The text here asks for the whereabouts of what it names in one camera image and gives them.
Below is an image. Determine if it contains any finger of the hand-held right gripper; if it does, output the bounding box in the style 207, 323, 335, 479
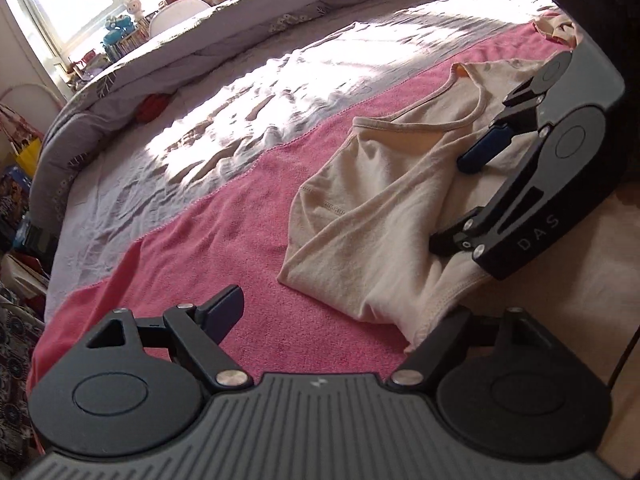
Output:
457, 77, 546, 174
429, 155, 551, 259

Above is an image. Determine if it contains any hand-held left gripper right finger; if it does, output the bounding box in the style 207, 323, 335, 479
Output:
390, 305, 556, 391

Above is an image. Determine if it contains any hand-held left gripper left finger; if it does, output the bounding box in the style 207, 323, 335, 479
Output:
85, 284, 253, 391

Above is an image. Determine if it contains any beige t-shirt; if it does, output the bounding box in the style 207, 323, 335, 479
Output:
276, 57, 576, 353

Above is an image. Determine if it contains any pink towel blanket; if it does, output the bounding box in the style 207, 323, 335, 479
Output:
27, 22, 566, 396

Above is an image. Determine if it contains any small crumpled beige garment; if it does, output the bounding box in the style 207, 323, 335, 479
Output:
531, 14, 581, 51

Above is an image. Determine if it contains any grey bed sheet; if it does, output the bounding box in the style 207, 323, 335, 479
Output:
45, 0, 566, 321

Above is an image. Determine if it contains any red cloth item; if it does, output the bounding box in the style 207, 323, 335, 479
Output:
135, 94, 168, 123

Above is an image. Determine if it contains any dark patterned fabric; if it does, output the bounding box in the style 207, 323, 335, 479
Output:
0, 290, 51, 480

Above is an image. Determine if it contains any yellow bag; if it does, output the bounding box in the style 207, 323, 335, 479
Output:
15, 137, 43, 176

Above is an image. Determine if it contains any grey floral quilt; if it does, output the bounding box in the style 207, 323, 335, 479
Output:
32, 0, 541, 221

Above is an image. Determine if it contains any blue plush toy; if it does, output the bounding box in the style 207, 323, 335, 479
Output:
102, 12, 138, 46

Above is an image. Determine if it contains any white round-backed chair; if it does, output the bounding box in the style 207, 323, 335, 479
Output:
147, 0, 213, 38

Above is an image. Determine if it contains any black cable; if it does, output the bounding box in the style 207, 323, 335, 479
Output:
607, 327, 640, 391

